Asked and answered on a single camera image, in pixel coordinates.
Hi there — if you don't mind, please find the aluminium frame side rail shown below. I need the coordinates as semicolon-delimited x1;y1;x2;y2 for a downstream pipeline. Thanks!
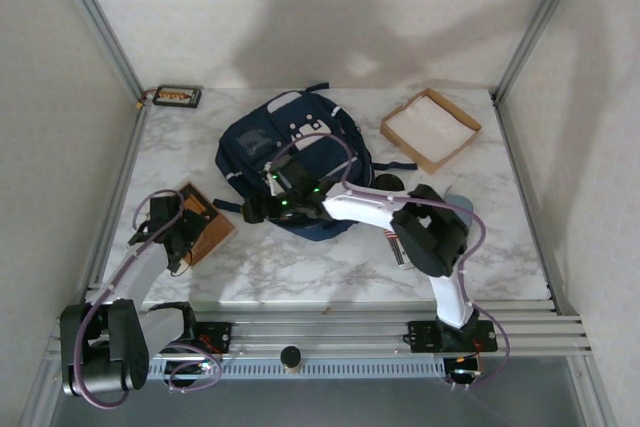
84;101;149;293
492;94;571;313

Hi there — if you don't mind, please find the black round knob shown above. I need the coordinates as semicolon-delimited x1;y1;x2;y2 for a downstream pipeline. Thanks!
279;345;304;376

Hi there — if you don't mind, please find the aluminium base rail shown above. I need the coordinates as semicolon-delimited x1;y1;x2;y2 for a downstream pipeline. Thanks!
47;299;596;361

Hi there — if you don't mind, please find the navy blue backpack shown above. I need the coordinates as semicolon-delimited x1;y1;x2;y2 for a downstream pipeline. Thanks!
212;82;419;244

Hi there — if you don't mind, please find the brown cardboard tray box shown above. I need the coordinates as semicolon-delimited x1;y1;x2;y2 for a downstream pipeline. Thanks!
380;88;484;176

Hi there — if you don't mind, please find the white paper liner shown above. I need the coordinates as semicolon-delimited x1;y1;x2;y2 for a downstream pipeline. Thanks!
389;98;474;161

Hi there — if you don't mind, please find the small circuit board with LED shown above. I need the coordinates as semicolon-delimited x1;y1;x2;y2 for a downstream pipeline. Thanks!
443;355;485;392
164;357;216;394

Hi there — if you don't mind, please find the aluminium frame post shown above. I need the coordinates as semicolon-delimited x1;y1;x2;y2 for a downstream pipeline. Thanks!
47;0;149;103
492;0;591;103

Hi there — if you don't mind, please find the flag print pencil case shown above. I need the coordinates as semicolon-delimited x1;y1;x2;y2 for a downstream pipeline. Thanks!
382;226;426;271

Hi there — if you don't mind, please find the grey slotted cable duct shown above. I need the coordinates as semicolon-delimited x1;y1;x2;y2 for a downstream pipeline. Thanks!
149;357;446;379

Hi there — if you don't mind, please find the brown book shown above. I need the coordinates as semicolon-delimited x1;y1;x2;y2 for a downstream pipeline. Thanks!
172;180;237;268

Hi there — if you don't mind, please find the black box with orange pattern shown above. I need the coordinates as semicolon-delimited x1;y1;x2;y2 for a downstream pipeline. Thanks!
152;85;204;111

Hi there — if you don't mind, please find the grey blue cup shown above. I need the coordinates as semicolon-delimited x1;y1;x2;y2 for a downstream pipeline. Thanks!
442;191;475;228

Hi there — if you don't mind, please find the black round disc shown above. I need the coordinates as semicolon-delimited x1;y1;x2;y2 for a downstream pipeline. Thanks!
374;171;405;194

